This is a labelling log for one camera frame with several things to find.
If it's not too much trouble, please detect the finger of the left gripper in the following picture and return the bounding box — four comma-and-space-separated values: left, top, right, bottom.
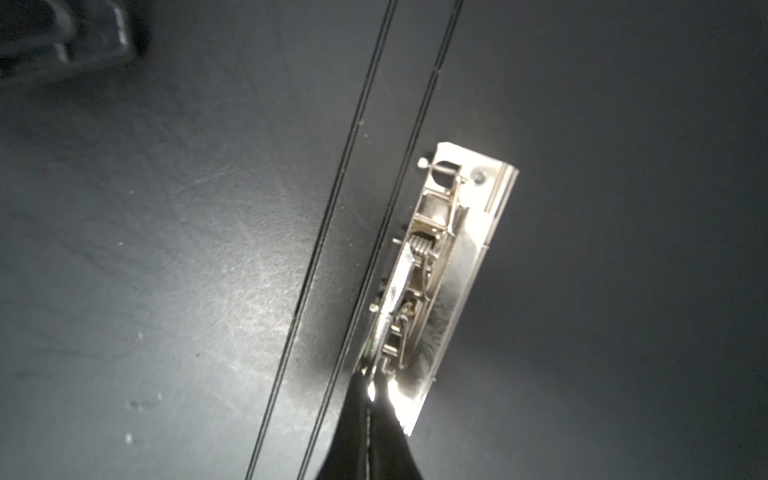
1, 0, 147, 90

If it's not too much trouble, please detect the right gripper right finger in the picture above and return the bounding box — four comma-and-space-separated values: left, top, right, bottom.
368, 395, 423, 480

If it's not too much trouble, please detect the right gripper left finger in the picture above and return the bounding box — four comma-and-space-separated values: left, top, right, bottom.
317, 372, 369, 480

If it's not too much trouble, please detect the metal folder lever clip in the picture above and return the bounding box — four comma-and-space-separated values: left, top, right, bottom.
359, 142, 519, 435

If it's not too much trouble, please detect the blue folder black inside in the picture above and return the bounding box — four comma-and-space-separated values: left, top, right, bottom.
1, 1, 767, 479

